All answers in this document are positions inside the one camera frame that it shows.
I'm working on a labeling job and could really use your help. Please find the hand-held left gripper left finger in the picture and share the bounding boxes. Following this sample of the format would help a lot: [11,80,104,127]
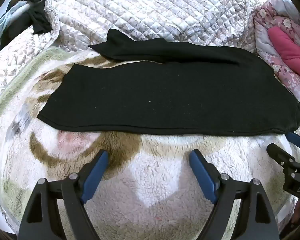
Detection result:
[17,149,109,240]

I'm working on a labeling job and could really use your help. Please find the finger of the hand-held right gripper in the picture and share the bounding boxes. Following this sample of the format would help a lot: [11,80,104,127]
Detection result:
[285,131,300,154]
[266,142,297,167]

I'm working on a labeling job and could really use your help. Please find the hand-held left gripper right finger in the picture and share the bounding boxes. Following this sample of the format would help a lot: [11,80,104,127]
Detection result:
[189,149,281,240]

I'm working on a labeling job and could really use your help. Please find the black pants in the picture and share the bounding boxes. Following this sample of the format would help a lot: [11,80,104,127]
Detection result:
[37,29,300,136]

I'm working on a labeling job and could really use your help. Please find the person's right hand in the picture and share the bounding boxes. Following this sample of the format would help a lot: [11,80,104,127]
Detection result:
[292,200,300,228]

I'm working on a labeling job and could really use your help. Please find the floral fleece blanket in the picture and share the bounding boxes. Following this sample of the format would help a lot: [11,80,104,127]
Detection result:
[0,47,300,240]

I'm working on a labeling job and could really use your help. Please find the pink floral rolled quilt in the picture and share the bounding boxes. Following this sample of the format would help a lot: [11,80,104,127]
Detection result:
[252,0,300,107]

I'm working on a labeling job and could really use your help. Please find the pink cloth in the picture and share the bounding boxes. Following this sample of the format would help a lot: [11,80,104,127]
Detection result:
[268,26,300,84]

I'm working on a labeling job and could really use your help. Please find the dark clothes pile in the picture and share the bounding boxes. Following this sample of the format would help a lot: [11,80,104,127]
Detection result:
[0,0,53,53]

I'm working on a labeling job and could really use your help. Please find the quilted beige bedspread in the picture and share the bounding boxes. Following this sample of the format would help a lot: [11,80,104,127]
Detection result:
[0,0,259,100]

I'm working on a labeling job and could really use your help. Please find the light blue cloth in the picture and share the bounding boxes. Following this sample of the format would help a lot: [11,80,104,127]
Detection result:
[0,1,28,37]

